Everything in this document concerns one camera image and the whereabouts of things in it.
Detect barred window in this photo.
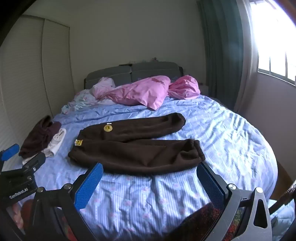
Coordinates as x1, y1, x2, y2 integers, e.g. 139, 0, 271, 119
248, 0, 296, 87

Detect dark brown fleece pants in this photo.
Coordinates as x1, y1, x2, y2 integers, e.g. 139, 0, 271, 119
68, 113, 206, 176

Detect blue striped floral bedsheet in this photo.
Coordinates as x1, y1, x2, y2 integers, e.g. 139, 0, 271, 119
11, 93, 278, 241

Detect cream wardrobe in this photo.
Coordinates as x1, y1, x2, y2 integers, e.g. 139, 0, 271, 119
0, 15, 77, 173

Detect white crumpled garment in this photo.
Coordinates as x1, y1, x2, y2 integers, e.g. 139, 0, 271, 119
22, 128, 67, 165

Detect person's dark patterned clothing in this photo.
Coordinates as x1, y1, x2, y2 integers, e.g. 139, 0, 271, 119
171, 202, 244, 241

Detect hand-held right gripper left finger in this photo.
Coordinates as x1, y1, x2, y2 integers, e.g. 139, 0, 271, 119
25, 162, 104, 241

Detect brown wooden furniture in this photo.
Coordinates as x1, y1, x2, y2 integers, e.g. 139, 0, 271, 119
269, 160, 296, 214

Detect small crumpled pink pillow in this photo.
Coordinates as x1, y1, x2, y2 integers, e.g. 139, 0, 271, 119
168, 75, 201, 100

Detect light blue cloth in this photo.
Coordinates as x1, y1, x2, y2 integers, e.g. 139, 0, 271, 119
268, 199, 296, 241

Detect green curtain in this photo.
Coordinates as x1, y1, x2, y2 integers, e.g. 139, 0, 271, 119
196, 0, 246, 112

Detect large pink pillow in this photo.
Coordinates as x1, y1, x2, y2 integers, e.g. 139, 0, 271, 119
102, 76, 172, 110

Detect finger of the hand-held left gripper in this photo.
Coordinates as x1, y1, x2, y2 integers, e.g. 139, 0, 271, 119
21, 152, 46, 173
0, 144, 20, 164

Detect pale floral duvet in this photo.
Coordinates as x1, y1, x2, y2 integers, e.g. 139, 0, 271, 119
61, 77, 116, 114

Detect grey padded headboard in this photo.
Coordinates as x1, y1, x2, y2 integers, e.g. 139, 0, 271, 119
84, 61, 184, 90

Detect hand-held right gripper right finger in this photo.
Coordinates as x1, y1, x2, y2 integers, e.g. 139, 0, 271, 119
196, 161, 273, 241

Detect dark brown crumpled garment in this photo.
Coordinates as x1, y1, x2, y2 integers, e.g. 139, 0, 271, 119
18, 115, 62, 159

